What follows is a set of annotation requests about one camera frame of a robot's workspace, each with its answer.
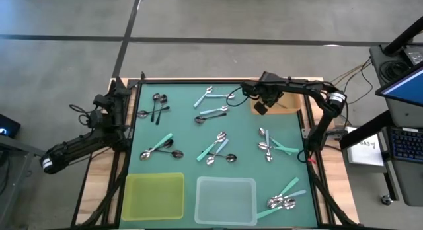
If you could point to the black stand pole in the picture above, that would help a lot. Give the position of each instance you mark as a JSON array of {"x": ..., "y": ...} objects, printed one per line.
[{"x": 404, "y": 36}]

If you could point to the black aluminium table frame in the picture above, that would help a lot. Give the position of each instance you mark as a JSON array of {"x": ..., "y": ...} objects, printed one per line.
[{"x": 185, "y": 81}]

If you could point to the black device with blue light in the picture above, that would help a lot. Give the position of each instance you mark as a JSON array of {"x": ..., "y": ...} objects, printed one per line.
[{"x": 8, "y": 124}]

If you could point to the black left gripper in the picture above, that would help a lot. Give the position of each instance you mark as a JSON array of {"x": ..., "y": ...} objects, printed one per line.
[{"x": 115, "y": 107}]

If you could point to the black hub box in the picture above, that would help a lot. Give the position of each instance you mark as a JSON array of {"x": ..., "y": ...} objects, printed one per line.
[{"x": 335, "y": 133}]

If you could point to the black keyboard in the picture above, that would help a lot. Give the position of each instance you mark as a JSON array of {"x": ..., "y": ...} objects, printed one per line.
[{"x": 408, "y": 145}]

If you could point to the orange plastic bin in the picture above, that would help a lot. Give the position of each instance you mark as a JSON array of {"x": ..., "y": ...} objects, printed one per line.
[{"x": 291, "y": 102}]

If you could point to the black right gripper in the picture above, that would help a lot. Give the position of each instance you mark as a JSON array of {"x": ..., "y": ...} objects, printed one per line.
[{"x": 272, "y": 89}]

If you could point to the caster wheel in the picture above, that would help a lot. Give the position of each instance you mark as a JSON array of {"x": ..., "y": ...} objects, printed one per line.
[{"x": 386, "y": 199}]

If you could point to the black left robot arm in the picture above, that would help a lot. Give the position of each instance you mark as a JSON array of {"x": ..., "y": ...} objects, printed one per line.
[{"x": 76, "y": 147}]

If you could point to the yellow-green plastic bin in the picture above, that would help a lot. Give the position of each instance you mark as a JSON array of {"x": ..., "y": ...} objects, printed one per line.
[{"x": 152, "y": 197}]

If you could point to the white paper sheet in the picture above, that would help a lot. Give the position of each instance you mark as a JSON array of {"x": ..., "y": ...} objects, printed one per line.
[{"x": 363, "y": 154}]

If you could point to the monitor with blue screen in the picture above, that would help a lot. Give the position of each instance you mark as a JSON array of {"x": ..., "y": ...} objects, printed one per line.
[{"x": 406, "y": 88}]

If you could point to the gray metal mounting bracket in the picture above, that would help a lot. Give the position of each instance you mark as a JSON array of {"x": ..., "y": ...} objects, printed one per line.
[{"x": 306, "y": 132}]

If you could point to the black hook bracket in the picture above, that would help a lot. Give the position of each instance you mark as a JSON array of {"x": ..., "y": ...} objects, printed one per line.
[{"x": 142, "y": 75}]

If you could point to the green table mat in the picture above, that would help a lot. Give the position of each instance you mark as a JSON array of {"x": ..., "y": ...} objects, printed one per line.
[{"x": 238, "y": 131}]

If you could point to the gray side cart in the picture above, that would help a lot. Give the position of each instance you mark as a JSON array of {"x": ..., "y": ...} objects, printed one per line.
[{"x": 13, "y": 190}]

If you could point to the gray equipment cart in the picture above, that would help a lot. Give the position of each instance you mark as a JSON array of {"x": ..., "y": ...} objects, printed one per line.
[{"x": 406, "y": 180}]

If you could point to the black stand beam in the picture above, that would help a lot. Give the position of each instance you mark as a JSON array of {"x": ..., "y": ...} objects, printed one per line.
[{"x": 363, "y": 131}]

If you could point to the black power adapter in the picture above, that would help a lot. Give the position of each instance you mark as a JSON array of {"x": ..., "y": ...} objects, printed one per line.
[{"x": 414, "y": 55}]

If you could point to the clear plastic bin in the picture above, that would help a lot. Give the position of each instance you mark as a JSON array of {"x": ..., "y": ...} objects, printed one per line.
[{"x": 224, "y": 200}]

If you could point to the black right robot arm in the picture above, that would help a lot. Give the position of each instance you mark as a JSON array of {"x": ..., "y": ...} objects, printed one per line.
[{"x": 322, "y": 124}]

